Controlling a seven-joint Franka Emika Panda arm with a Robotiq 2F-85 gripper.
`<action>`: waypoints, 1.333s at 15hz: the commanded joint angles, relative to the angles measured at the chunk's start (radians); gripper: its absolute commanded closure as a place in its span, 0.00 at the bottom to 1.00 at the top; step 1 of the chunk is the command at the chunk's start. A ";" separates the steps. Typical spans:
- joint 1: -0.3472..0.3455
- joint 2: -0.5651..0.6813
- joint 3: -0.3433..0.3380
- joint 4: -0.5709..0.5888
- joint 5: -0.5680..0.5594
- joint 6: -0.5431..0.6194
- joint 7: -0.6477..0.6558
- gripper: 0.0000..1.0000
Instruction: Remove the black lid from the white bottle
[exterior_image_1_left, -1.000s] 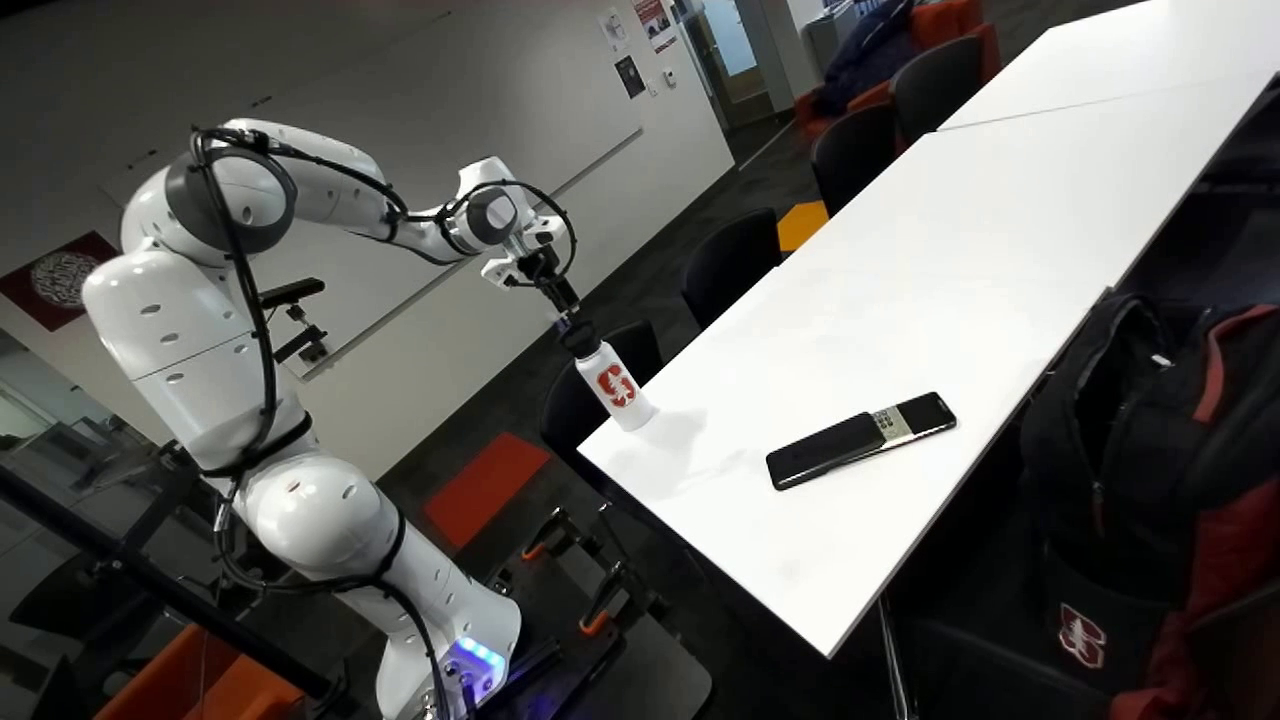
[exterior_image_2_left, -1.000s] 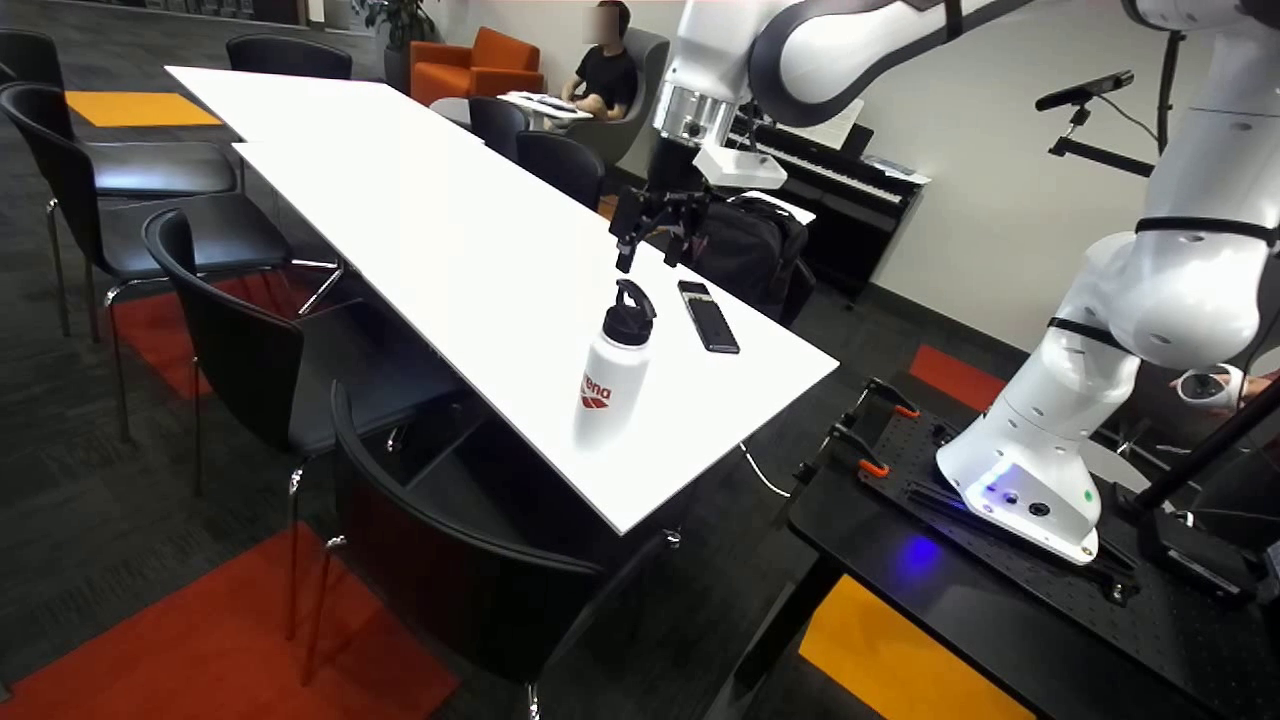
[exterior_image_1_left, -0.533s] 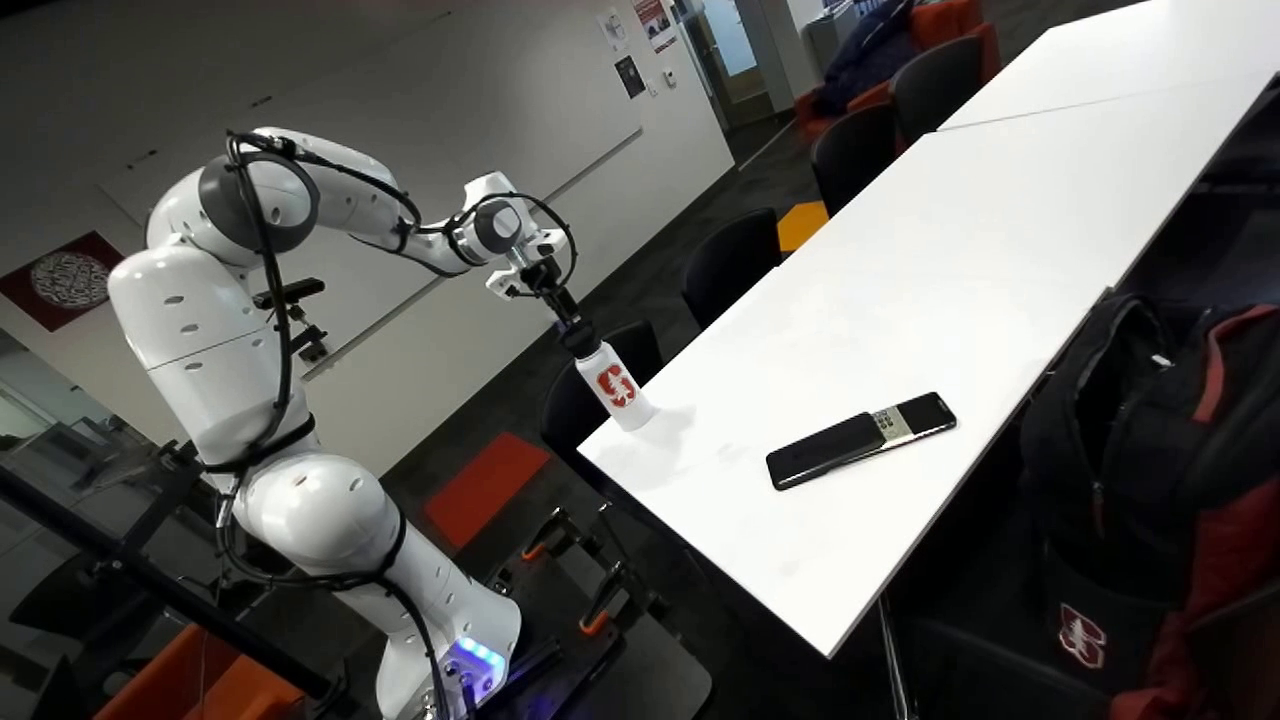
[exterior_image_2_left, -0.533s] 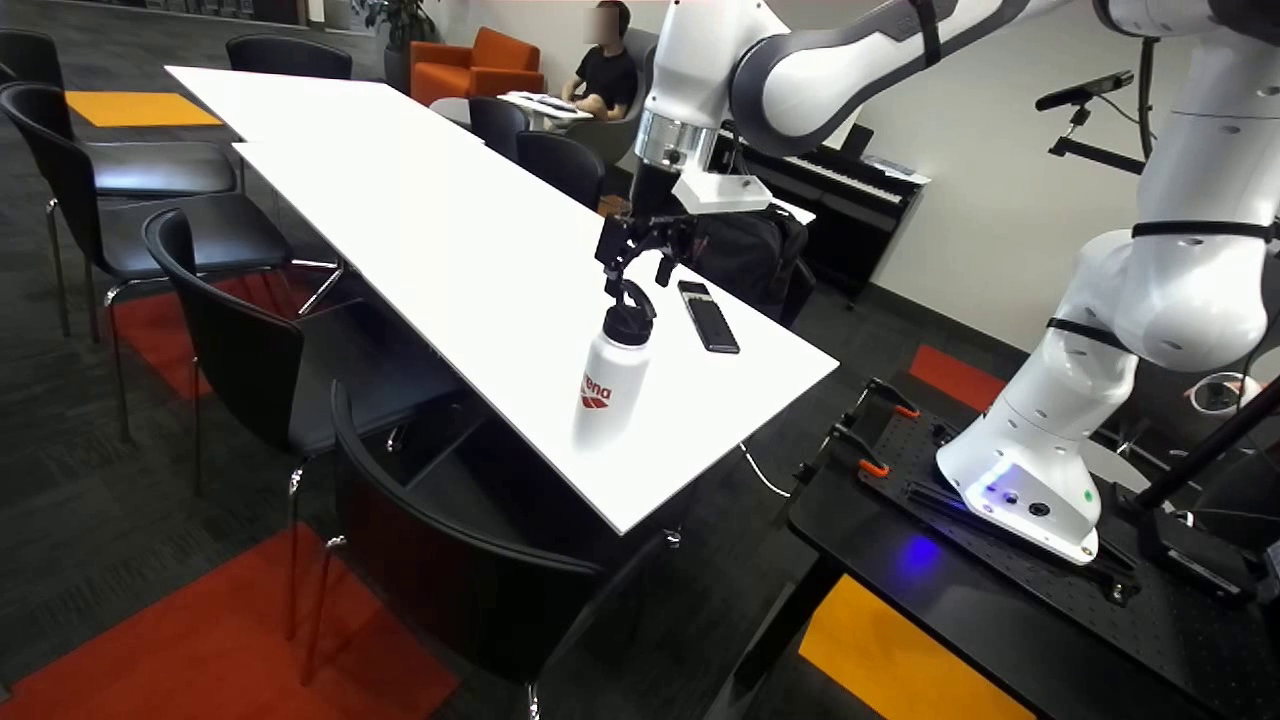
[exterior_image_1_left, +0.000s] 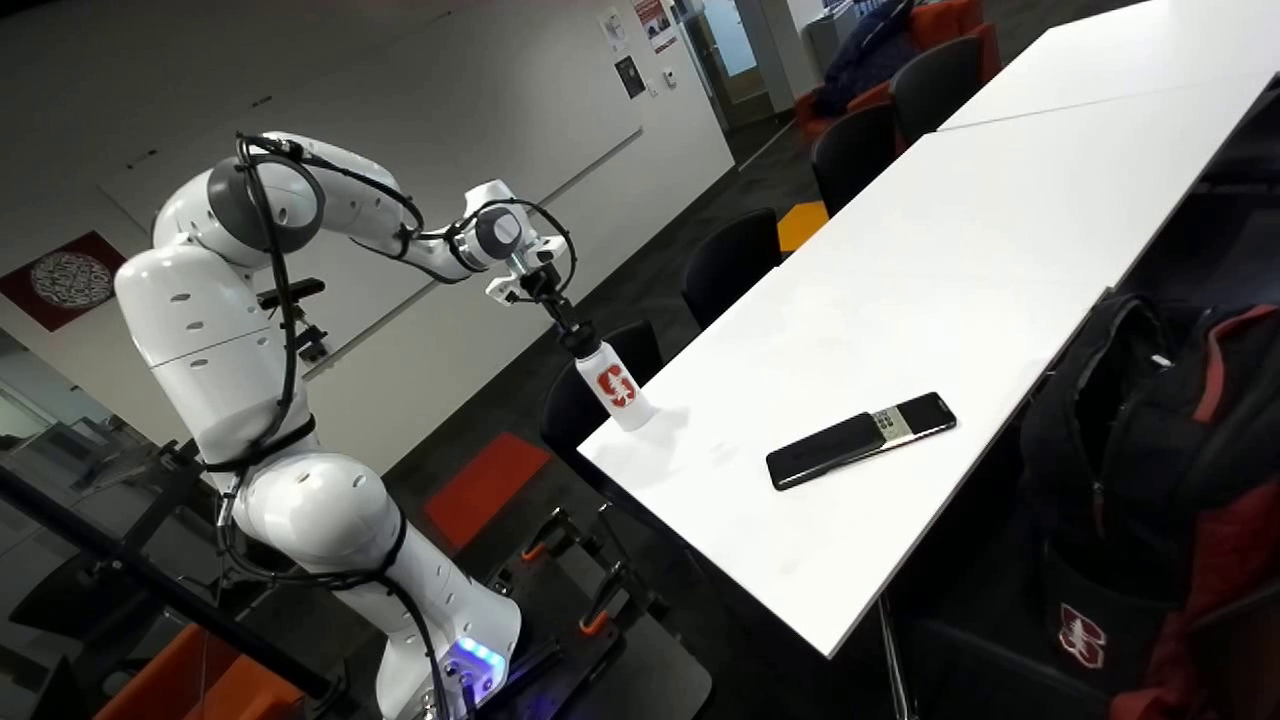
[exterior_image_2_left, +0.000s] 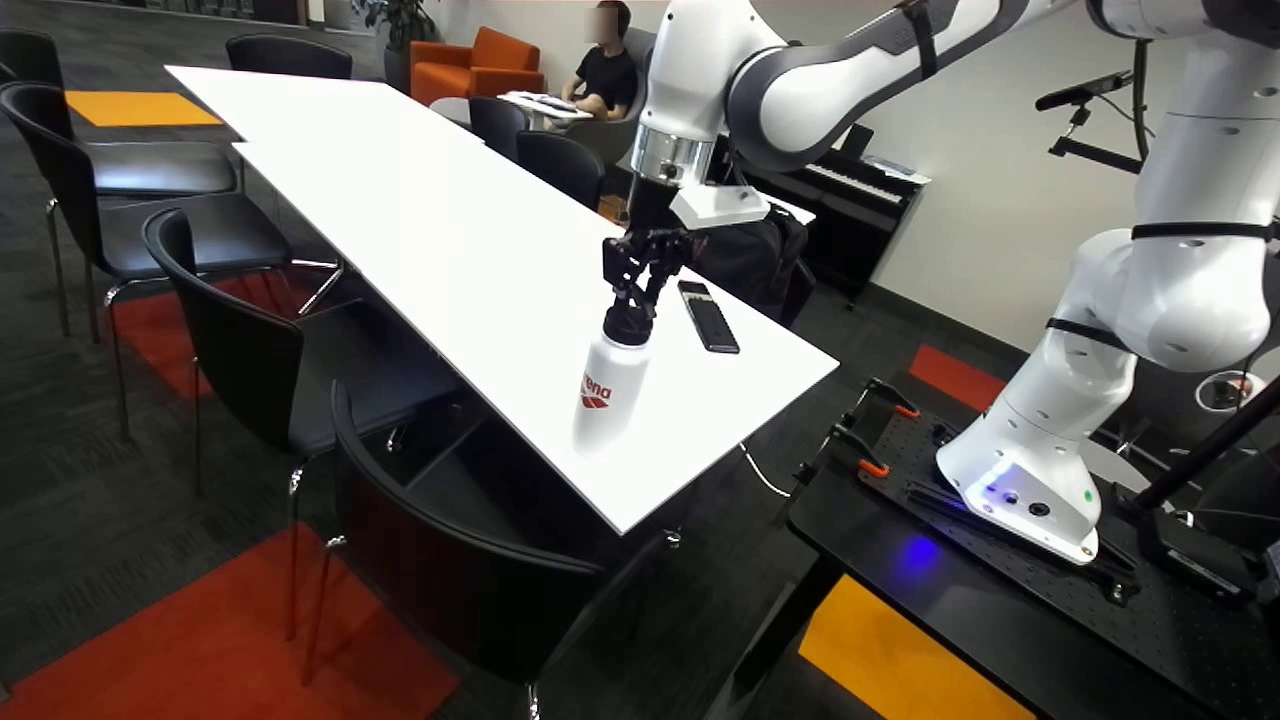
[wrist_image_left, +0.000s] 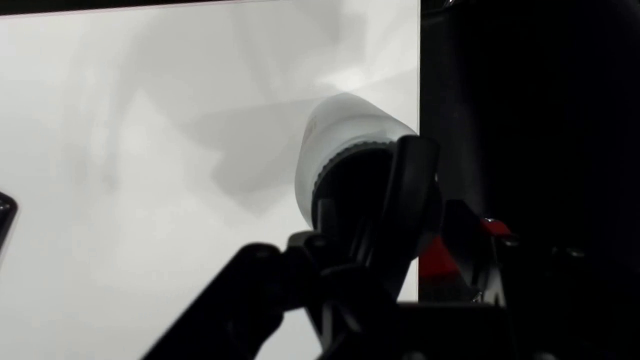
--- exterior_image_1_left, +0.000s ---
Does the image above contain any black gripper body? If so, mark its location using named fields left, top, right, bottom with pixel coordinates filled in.
left=516, top=255, right=574, bottom=318

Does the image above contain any black bottle lid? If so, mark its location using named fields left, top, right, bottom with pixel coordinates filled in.
left=563, top=322, right=608, bottom=365

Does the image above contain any white bottle with red logo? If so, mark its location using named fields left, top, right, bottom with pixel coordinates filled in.
left=570, top=337, right=659, bottom=436

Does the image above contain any black orange clamp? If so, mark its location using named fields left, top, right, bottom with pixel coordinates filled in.
left=570, top=555, right=641, bottom=644
left=516, top=499, right=580, bottom=570

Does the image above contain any black remote control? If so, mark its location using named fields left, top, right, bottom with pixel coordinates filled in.
left=765, top=387, right=964, bottom=498

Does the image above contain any black robot stand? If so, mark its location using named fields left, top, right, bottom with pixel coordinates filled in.
left=0, top=433, right=715, bottom=720

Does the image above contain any orange armchair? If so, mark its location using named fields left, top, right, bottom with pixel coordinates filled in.
left=904, top=0, right=993, bottom=53

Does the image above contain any orange foam pad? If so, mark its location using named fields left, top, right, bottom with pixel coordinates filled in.
left=90, top=619, right=313, bottom=720

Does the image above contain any black backpack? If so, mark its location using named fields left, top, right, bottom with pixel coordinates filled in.
left=916, top=284, right=1280, bottom=720

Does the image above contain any red jacket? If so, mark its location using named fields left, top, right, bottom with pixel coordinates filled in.
left=1141, top=300, right=1280, bottom=720

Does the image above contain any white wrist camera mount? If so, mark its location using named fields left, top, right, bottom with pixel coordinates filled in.
left=479, top=268, right=536, bottom=314

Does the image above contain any dark wall poster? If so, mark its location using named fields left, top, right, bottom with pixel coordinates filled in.
left=612, top=53, right=653, bottom=105

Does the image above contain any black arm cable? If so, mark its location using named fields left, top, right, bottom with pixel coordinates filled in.
left=232, top=128, right=331, bottom=463

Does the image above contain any red mandala wall poster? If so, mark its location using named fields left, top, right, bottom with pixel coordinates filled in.
left=0, top=229, right=133, bottom=337

